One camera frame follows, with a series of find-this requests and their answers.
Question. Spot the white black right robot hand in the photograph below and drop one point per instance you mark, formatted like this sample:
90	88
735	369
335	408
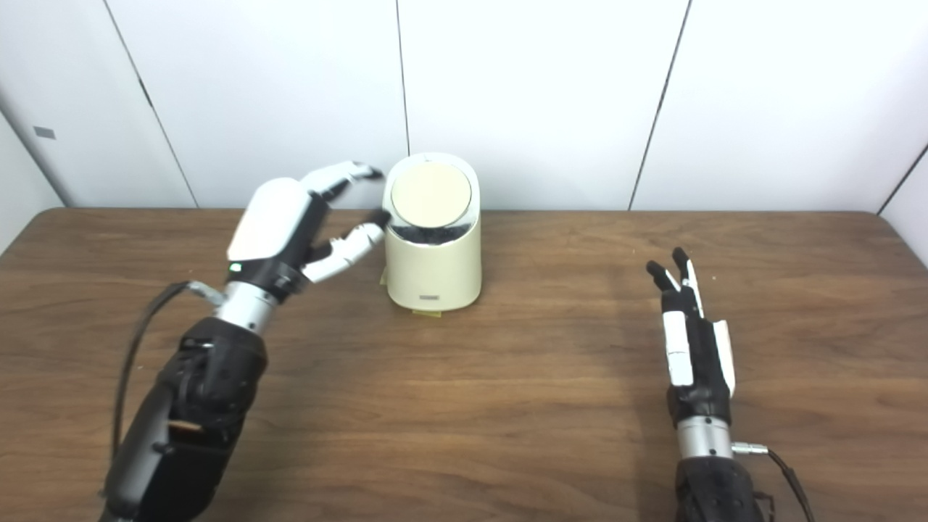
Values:
696	362

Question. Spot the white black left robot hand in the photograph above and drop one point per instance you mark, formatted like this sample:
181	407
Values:
272	225

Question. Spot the cream round bin lid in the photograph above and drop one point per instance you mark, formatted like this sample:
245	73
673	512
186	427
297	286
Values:
431	194

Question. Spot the cream-colored round bin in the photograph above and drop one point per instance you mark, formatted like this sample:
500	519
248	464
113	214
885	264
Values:
433	272

